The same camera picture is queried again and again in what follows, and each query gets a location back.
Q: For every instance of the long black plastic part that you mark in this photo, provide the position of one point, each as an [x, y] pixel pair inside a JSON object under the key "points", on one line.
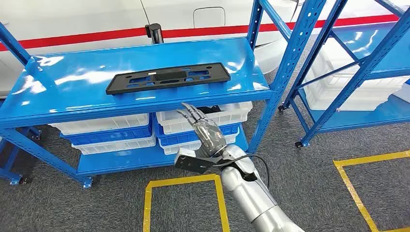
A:
{"points": [[115, 86]]}

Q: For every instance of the yellow floor tape square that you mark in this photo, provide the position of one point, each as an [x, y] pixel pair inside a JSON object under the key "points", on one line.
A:
{"points": [[184, 181], [351, 192]]}

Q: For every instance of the black caster wheel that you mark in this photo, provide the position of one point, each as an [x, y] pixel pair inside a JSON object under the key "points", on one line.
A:
{"points": [[25, 181], [298, 144], [281, 108]]}

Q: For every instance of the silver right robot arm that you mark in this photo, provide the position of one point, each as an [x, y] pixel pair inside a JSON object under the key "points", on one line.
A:
{"points": [[256, 198]]}

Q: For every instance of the blue plastic crate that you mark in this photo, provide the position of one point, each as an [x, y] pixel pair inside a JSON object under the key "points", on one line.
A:
{"points": [[109, 136], [176, 138]]}

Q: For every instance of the white vehicle with red stripe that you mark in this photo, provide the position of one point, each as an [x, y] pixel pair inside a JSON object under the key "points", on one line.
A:
{"points": [[96, 16]]}

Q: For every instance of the black parts in crate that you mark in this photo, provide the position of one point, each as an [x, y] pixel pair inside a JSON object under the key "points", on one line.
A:
{"points": [[209, 110]]}

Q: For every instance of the blue metal shelf rack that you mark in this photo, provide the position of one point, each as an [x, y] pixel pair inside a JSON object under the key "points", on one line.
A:
{"points": [[387, 51], [80, 80]]}

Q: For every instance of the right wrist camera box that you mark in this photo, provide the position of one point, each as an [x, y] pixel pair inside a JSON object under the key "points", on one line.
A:
{"points": [[192, 163]]}

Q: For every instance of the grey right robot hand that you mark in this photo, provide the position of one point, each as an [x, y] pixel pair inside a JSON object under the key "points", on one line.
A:
{"points": [[208, 134]]}

